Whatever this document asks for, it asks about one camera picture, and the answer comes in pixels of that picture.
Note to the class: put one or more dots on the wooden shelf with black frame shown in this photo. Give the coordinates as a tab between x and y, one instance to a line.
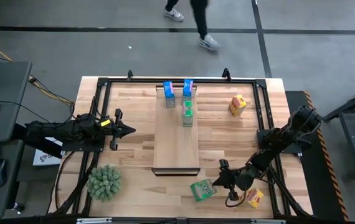
176	146

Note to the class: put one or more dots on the black metal table frame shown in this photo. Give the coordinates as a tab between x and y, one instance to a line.
180	81

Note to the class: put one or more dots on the black mat with hazard stripe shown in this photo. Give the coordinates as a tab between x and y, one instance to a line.
317	186

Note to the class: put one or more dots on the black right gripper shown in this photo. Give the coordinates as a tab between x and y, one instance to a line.
241	180

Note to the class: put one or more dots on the yellow Corn Pops cereal box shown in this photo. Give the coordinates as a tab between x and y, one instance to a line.
254	198
237	105

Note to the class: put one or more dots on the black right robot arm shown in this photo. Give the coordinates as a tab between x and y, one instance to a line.
280	140

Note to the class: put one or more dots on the white printed paper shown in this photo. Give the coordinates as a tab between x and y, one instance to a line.
45	157

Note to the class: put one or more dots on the blue Rice Krispies cereal box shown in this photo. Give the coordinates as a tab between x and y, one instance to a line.
187	88
168	93

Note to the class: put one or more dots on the person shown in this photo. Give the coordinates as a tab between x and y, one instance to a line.
200	18

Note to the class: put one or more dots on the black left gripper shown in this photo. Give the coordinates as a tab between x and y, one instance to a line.
116	130

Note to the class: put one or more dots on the green Apple Jacks cereal box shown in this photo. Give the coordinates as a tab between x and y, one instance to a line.
203	190
187	113

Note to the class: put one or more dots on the silver metal bracket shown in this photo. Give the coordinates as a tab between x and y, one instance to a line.
94	221
267	221

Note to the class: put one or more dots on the green artificial plant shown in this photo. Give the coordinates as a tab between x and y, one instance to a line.
104	183

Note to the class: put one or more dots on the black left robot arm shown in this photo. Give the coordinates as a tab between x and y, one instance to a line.
56	132

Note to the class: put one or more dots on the black table clamp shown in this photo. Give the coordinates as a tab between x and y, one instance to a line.
129	74
226	73

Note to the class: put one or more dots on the black metal stand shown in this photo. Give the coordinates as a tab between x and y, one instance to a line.
352	130

